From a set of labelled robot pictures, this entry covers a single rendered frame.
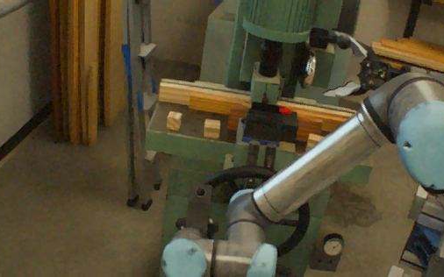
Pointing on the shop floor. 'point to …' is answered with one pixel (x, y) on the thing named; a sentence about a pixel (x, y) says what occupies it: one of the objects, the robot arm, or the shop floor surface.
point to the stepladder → (136, 15)
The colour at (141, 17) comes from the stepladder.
